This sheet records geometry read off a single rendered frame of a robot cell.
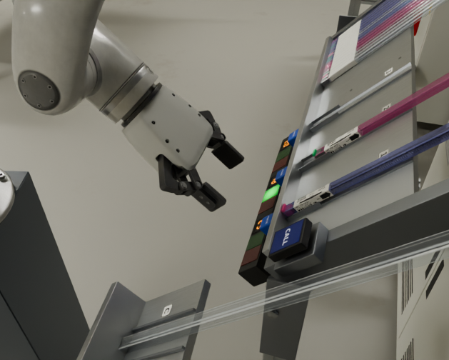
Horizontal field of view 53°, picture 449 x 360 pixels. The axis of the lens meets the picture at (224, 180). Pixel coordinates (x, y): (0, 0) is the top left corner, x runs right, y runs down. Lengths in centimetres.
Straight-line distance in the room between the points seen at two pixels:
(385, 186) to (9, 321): 60
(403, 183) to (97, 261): 119
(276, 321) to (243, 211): 108
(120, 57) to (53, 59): 11
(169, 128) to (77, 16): 18
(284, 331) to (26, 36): 45
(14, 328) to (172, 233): 85
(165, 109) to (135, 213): 111
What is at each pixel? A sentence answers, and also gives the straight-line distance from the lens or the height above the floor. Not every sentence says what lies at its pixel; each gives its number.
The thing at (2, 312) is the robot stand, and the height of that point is 56.
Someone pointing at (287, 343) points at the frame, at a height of 64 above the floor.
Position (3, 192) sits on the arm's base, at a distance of 77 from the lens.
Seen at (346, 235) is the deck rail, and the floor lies 81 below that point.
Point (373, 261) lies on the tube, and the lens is 34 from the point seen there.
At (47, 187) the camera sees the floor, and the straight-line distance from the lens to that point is 187.
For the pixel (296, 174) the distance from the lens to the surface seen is 70.
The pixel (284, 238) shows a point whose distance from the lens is 52.
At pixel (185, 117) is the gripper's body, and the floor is 85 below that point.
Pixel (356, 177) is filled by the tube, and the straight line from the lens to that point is 58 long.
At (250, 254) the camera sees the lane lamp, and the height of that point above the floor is 65.
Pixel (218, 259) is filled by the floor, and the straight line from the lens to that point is 150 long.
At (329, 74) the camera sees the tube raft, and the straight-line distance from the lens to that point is 94.
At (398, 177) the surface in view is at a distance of 55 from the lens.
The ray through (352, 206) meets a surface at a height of 80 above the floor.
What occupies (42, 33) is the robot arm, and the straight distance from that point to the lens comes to 48.
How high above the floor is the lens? 119
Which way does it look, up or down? 42 degrees down
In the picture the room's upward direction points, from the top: straight up
